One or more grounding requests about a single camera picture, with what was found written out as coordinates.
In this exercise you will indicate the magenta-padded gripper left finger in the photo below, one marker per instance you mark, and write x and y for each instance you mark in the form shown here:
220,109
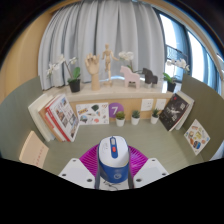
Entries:
75,170

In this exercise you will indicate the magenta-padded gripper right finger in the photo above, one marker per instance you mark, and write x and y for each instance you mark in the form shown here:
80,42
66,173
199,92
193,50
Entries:
151,170

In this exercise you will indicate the blue and white computer mouse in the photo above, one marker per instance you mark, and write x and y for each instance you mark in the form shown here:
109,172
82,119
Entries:
113,166

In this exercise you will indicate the beige card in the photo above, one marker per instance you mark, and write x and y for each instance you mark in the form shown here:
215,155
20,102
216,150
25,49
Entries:
33,150

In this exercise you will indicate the small plant in white pot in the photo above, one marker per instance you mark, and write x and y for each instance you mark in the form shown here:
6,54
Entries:
120,122
154,119
135,120

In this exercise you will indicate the brown book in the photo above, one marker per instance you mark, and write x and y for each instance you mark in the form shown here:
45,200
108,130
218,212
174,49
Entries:
49,125

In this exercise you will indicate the red and white magazine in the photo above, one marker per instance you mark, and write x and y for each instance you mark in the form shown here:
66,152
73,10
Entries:
65,116

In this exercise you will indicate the colourful sticker card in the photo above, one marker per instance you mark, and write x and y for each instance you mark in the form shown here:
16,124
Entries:
196,136

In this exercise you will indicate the white illustrated sticker sheet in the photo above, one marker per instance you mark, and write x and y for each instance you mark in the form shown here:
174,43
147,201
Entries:
92,114

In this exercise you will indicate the black book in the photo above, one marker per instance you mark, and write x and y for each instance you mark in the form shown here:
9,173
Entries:
174,111

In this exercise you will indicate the thick white book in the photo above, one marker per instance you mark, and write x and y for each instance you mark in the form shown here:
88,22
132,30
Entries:
37,116

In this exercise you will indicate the purple round number sign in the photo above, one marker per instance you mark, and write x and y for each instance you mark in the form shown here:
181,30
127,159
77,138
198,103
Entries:
116,109

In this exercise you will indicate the green desk partition panel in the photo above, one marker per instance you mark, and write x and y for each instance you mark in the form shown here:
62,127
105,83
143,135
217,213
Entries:
15,113
206,103

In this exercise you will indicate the white orchid in black pot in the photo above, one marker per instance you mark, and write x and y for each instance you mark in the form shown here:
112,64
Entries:
171,86
74,86

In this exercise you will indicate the wooden desk shelf ledge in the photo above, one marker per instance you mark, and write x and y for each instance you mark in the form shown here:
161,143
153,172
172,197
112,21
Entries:
113,95

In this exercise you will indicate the dark horse figurine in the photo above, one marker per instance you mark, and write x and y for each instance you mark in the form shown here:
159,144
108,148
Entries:
150,76

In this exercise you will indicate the pink horse figurine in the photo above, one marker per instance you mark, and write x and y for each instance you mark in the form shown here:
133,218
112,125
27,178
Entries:
130,77

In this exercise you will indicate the wooden hand model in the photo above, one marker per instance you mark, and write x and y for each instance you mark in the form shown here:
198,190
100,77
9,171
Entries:
94,71

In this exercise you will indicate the wooden artist mannequin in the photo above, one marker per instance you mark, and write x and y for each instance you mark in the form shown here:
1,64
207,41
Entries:
108,60

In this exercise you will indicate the white orchid plant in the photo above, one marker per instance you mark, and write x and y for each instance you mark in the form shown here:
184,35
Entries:
126,56

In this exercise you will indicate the window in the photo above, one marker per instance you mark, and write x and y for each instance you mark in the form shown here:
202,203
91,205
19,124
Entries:
175,36

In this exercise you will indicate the grey curtain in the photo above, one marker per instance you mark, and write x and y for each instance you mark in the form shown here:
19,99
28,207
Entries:
100,26

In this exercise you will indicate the white wall socket plate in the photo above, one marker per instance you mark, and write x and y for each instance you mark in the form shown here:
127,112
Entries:
160,104
147,104

